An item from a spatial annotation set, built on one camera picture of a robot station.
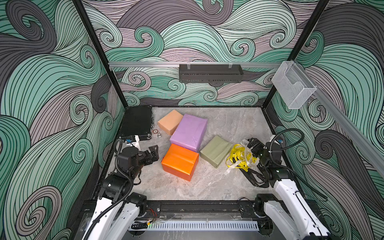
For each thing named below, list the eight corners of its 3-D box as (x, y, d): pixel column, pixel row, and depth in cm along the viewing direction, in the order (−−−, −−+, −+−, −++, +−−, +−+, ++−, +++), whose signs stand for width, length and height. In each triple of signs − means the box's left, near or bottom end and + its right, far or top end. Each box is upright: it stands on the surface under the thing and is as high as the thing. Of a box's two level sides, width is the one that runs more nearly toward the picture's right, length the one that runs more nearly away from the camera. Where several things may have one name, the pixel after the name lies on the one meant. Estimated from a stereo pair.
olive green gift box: (199, 155, 94) (200, 150, 89) (216, 139, 102) (217, 134, 98) (216, 169, 88) (217, 165, 83) (232, 151, 96) (234, 146, 92)
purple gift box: (171, 149, 97) (169, 139, 87) (185, 124, 111) (185, 112, 101) (195, 158, 93) (196, 149, 83) (206, 131, 107) (208, 119, 97)
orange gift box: (162, 170, 89) (159, 162, 80) (173, 150, 97) (172, 142, 89) (190, 183, 83) (190, 177, 75) (199, 162, 92) (200, 153, 84)
